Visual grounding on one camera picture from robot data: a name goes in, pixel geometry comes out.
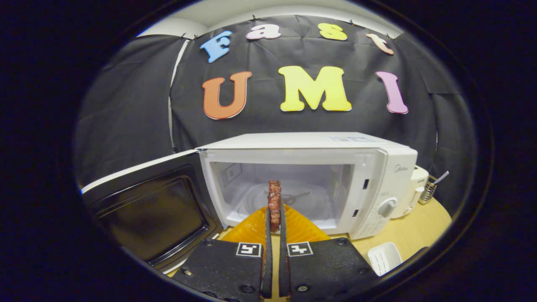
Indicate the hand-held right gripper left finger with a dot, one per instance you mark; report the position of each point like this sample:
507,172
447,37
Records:
267,260

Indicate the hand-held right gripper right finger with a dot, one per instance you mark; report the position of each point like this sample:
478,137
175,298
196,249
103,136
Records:
284,260

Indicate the brown cooked meat piece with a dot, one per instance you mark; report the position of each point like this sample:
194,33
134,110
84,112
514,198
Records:
275,201

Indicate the white microwave oven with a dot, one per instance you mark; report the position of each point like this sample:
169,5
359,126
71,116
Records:
377,176

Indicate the glass microwave turntable plate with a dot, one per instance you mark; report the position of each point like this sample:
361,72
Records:
251,205

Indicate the white plastic tray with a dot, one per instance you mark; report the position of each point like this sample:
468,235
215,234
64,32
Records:
386,258

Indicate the black backdrop cloth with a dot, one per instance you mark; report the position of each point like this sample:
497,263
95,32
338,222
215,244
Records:
272,121

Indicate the cream toaster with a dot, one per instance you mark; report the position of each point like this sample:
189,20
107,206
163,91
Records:
417,184

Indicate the metal spoon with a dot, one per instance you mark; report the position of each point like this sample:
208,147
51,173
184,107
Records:
441,177

